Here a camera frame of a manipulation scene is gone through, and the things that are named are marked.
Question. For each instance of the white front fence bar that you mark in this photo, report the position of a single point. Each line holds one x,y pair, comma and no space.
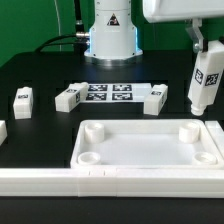
116,182

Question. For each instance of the white right fence bar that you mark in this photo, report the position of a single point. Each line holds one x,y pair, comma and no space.
217,134

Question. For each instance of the white marker base plate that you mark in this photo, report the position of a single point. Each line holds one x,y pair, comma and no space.
117,92

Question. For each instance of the white fence bar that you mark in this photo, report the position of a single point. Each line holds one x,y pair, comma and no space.
116,182
217,134

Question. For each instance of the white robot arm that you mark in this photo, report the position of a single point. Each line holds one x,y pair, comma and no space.
113,36

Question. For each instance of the white left fence block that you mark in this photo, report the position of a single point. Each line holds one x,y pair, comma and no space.
3,131

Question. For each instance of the white desk top tray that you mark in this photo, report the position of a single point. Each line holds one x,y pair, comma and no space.
146,144

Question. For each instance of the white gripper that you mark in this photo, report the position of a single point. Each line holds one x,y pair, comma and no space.
176,10

